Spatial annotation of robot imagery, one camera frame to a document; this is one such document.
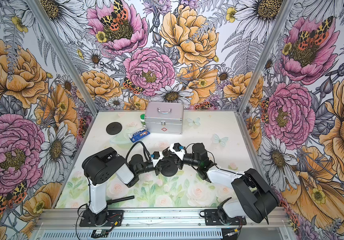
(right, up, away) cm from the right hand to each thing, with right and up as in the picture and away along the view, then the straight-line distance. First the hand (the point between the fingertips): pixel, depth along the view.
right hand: (167, 157), depth 81 cm
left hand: (+2, -4, +7) cm, 8 cm away
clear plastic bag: (-33, +8, +25) cm, 42 cm away
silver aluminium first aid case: (-3, +22, +16) cm, 27 cm away
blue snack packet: (-21, +11, +23) cm, 33 cm away
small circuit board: (-32, -34, -8) cm, 48 cm away
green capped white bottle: (-18, +23, +24) cm, 38 cm away
